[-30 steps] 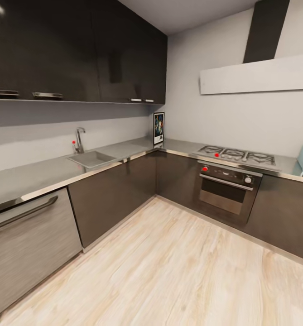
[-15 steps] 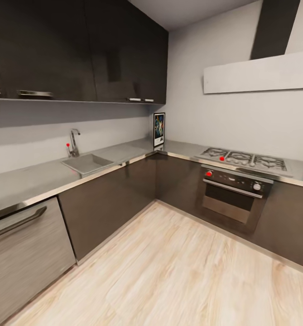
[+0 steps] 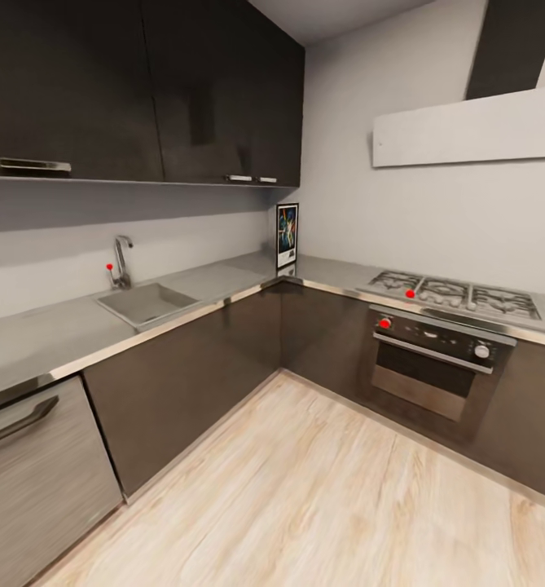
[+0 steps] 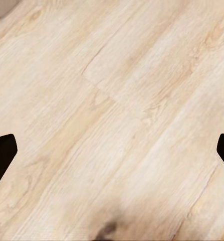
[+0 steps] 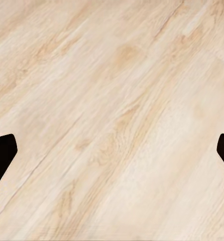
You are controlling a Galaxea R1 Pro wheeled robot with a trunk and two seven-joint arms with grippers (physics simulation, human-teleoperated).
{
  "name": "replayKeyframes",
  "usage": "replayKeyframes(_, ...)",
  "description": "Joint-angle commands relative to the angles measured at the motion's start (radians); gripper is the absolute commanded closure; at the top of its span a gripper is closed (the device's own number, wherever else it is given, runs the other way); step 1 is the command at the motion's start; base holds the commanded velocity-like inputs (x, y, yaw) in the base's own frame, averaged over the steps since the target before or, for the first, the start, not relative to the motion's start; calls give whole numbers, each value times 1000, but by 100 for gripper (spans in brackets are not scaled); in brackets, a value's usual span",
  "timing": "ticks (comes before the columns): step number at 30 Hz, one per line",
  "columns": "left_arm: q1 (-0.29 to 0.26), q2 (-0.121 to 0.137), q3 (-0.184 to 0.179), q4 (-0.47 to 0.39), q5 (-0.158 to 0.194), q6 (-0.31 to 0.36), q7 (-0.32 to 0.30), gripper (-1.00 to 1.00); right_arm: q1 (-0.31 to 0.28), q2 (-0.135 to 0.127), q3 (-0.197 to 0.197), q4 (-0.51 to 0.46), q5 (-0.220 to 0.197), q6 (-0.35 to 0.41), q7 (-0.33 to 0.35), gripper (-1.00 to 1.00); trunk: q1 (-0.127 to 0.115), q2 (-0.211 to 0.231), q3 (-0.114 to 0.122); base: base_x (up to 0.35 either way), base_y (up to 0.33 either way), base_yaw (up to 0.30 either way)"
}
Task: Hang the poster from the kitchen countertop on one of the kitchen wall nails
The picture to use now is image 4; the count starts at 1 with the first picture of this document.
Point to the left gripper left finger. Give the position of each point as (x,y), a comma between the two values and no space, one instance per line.
(8,150)

